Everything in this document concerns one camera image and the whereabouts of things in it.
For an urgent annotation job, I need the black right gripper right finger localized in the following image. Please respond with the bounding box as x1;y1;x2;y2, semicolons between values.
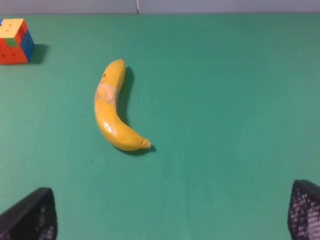
287;180;320;240

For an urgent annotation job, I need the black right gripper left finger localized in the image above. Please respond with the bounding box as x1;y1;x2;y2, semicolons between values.
0;187;58;240

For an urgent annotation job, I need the yellow banana with tape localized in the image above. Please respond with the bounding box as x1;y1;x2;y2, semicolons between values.
94;58;152;152

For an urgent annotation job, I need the multicoloured puzzle cube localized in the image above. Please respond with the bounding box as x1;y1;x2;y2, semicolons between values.
0;18;35;65

